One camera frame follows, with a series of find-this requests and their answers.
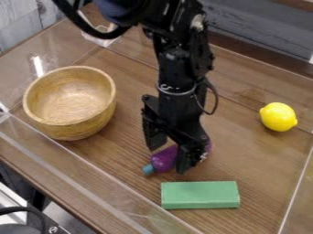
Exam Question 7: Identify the clear acrylic back wall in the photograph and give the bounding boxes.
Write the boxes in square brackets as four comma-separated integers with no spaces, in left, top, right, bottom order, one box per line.
[77,8,313,135]

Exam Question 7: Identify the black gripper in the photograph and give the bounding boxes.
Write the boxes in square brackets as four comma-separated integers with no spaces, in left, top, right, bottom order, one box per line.
[140,86,211,176]

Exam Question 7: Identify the purple toy eggplant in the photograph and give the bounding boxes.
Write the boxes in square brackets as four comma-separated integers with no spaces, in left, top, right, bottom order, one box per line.
[142,141,211,176]

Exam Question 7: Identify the black cable on floor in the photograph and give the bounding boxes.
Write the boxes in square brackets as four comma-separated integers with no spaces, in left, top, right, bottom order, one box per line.
[0,206,44,234]

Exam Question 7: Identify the yellow toy lemon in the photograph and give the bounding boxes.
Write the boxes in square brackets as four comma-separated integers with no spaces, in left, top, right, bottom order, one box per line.
[259,102,298,133]

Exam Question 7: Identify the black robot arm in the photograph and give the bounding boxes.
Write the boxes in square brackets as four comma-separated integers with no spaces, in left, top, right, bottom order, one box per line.
[51,0,217,174]

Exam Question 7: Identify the green rectangular block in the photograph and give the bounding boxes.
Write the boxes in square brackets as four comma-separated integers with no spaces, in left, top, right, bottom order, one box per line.
[162,181,241,209]

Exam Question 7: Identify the clear acrylic front wall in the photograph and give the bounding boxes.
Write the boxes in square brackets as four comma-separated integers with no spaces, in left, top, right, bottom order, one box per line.
[0,103,203,234]

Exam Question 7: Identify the brown wooden bowl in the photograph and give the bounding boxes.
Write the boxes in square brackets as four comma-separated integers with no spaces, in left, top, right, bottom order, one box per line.
[23,66,116,141]

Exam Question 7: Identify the clear acrylic corner bracket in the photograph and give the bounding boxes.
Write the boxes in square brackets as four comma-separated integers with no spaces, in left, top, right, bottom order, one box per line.
[77,12,122,48]

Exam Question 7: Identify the clear acrylic wall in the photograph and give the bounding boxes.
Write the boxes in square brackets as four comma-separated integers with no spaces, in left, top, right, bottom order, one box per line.
[77,8,313,135]
[0,103,203,234]

